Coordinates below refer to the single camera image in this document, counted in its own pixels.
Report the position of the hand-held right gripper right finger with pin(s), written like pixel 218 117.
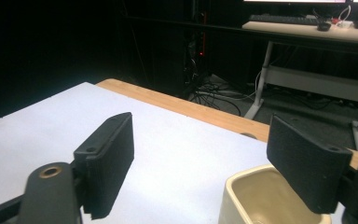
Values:
pixel 307 168

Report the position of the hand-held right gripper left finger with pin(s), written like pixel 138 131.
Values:
pixel 107 165

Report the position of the cream ceramic square container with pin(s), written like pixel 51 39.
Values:
pixel 261 199

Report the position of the white-framed wooden desk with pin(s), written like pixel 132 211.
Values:
pixel 307 34

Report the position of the black computer mouse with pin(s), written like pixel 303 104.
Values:
pixel 323 26

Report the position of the black equipment rack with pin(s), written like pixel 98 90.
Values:
pixel 195 40

